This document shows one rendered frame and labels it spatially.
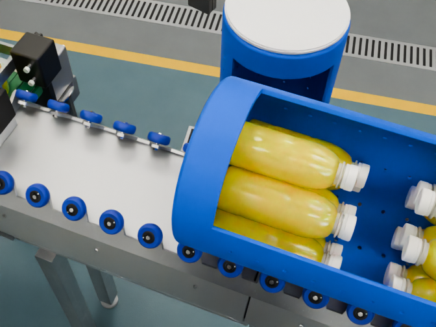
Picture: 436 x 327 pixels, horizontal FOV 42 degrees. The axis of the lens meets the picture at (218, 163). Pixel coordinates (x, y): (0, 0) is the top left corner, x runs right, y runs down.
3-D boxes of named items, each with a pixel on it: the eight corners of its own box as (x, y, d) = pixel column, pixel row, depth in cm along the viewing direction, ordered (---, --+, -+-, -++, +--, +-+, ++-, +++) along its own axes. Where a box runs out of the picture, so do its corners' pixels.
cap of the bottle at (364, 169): (359, 157, 89) (370, 161, 89) (355, 167, 93) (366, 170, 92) (353, 179, 88) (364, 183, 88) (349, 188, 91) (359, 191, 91)
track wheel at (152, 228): (161, 250, 98) (165, 246, 100) (157, 225, 97) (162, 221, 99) (137, 250, 99) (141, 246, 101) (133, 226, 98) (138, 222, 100)
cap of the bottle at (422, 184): (435, 181, 87) (423, 178, 87) (428, 205, 86) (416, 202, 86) (429, 186, 90) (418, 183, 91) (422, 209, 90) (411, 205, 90)
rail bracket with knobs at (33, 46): (43, 99, 125) (32, 65, 117) (15, 90, 127) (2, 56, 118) (66, 69, 131) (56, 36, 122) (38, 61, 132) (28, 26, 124)
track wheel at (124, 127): (137, 136, 113) (141, 126, 113) (117, 131, 110) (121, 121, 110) (128, 132, 116) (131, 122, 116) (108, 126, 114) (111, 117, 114)
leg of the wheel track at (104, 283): (113, 311, 190) (82, 216, 139) (98, 305, 191) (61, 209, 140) (121, 296, 193) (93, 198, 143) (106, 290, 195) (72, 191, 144)
